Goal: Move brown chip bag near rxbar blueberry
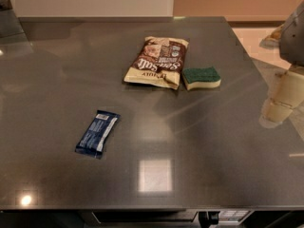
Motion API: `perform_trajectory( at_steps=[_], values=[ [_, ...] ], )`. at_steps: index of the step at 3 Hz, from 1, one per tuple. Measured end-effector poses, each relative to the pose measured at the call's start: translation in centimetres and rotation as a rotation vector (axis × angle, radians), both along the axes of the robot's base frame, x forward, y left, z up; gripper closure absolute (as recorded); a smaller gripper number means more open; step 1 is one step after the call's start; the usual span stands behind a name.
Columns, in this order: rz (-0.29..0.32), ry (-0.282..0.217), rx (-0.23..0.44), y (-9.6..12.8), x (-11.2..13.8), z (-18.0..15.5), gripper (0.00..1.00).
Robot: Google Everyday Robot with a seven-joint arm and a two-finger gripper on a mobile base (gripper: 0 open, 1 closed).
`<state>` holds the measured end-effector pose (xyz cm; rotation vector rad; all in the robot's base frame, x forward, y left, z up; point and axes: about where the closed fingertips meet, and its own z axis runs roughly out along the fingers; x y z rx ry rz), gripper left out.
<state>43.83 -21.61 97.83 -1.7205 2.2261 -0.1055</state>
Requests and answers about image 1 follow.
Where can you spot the brown sea salt chip bag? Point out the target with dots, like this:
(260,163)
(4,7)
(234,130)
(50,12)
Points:
(159,63)

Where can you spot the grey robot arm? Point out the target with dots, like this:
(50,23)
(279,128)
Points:
(287,92)

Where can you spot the blue rxbar blueberry wrapper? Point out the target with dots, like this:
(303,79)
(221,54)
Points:
(93,141)

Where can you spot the green and yellow sponge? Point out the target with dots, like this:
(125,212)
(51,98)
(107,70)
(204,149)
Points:
(206,77)

